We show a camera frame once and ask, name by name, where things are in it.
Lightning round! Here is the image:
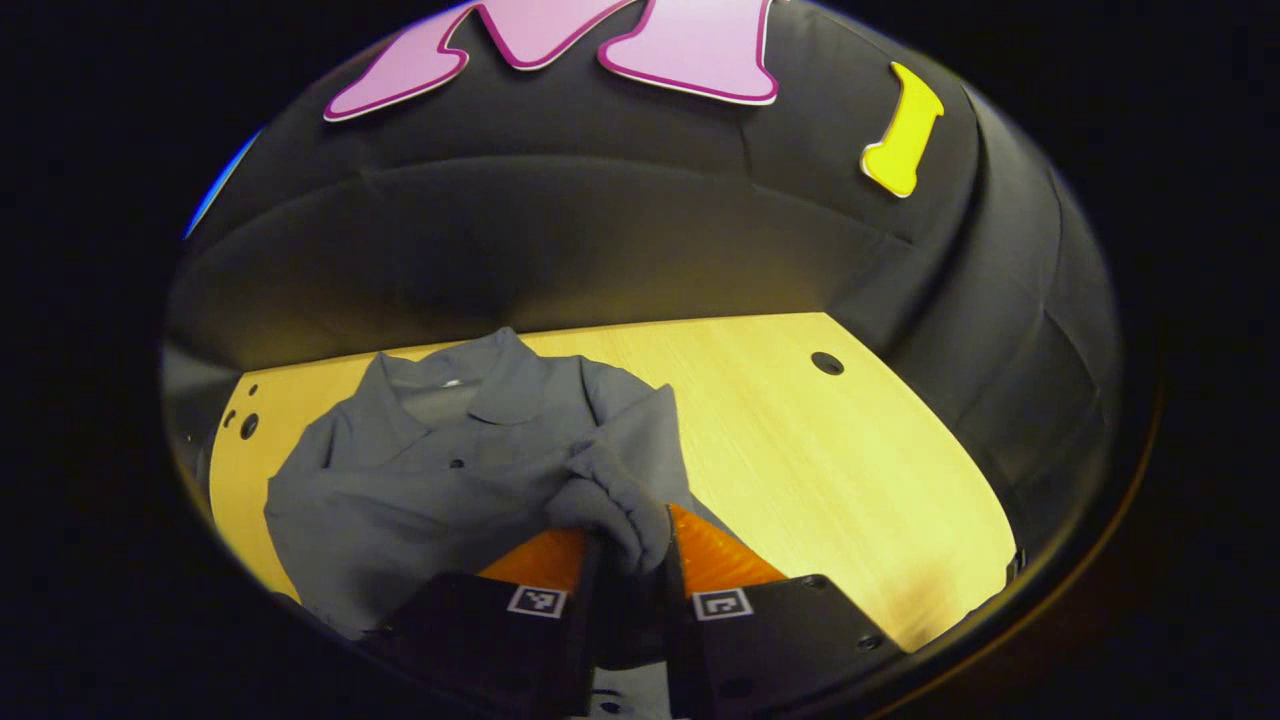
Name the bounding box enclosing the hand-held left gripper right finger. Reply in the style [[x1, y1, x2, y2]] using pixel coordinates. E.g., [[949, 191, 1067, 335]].
[[662, 503, 906, 720]]

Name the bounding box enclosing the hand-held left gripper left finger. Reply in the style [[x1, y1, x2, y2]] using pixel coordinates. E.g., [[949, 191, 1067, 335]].
[[365, 527, 606, 720]]

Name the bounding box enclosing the grey polo shirt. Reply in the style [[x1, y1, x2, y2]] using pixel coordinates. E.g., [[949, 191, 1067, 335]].
[[263, 327, 741, 720]]

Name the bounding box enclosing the black backdrop cloth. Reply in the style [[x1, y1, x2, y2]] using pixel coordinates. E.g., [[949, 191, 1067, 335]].
[[160, 0, 1121, 561]]

